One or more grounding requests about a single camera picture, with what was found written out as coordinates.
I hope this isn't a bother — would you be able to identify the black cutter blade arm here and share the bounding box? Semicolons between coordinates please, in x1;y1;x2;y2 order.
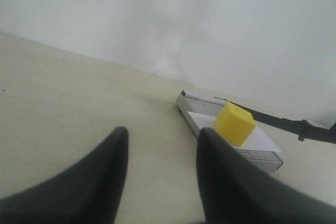
226;101;335;144

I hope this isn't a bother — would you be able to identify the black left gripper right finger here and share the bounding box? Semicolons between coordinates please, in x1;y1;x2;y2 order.
196;127;335;223

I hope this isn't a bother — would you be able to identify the grey metal paper cutter base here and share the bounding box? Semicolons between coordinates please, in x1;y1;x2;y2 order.
176;90;283;173

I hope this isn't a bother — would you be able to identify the yellow foam cube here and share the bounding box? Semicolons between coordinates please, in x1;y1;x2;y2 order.
214;102;256;146

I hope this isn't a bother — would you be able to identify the white paper sheet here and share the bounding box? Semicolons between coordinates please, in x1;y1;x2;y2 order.
187;111;281;153

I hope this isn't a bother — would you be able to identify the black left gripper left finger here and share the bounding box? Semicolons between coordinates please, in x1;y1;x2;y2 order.
1;127;129;223

